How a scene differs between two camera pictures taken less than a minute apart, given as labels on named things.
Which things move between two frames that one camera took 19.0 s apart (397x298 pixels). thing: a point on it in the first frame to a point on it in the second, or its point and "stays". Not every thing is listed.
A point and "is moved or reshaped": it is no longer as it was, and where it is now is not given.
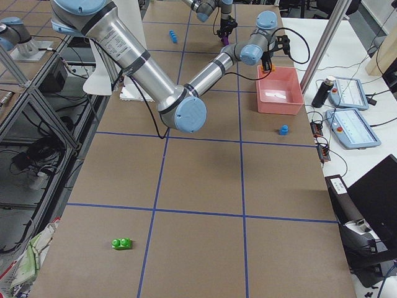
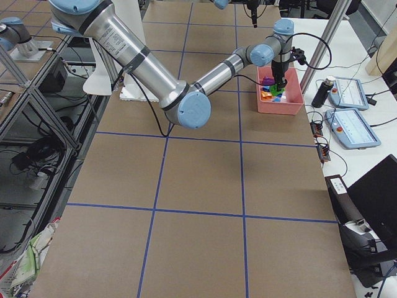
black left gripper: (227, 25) to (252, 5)
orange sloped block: (273, 67) is moved or reshaped
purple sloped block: (226, 40) to (267, 81)
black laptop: (374, 193) stays
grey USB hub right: (324, 153) stays
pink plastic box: (279, 91) stays
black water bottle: (319, 99) stays
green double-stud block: (121, 244) to (274, 91)
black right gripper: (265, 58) to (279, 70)
